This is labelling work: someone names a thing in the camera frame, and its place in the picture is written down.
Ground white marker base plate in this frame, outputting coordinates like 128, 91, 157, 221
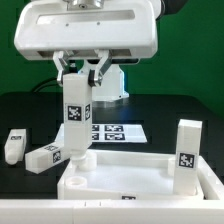
54, 123, 148, 144

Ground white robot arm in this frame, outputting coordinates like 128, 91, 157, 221
14, 0, 189, 102

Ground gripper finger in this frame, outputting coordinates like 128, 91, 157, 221
88, 50, 112, 87
53, 50, 74, 86

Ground white desk top tray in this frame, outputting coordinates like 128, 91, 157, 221
57, 150, 204, 200

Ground black cables at base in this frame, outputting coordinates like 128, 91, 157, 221
31, 78, 59, 94

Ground white L-shaped obstacle fence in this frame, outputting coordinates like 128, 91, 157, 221
0, 159, 224, 224

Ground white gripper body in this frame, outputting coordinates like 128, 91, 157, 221
14, 0, 159, 60

